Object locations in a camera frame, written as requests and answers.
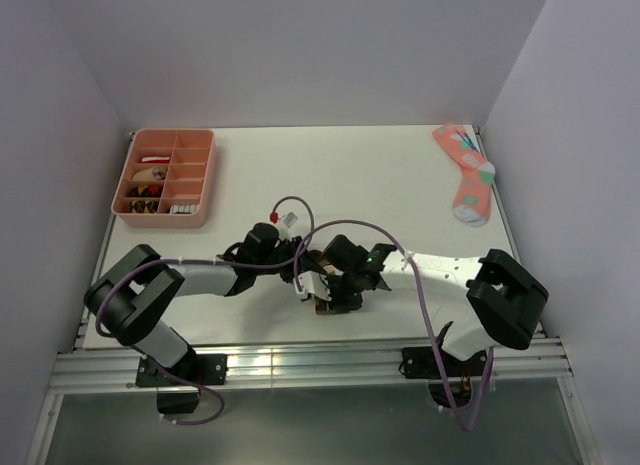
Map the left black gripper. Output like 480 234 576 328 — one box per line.
254 236 326 284

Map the brown striped sock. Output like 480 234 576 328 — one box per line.
309 250 351 316

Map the white black striped sock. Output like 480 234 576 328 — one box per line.
169 204 200 215

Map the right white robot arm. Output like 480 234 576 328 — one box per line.
296 235 549 375

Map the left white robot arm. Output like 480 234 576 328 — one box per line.
84 223 302 384

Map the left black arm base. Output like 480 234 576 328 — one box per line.
134 351 228 425

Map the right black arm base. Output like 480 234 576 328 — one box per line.
398 346 487 407

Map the pink divided organizer tray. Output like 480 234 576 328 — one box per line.
111 128 216 229

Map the beige rolled sock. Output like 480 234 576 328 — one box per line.
131 166 167 182

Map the pink patterned sock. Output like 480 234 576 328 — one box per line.
432 124 496 227

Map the brown argyle rolled sock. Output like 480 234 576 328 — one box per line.
128 199 160 214

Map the dark argyle rolled sock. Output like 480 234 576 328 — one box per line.
129 184 163 198

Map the red white rolled sock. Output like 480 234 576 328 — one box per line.
140 156 171 165

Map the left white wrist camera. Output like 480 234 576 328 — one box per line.
269 211 298 234

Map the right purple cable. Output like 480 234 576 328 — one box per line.
293 220 496 432

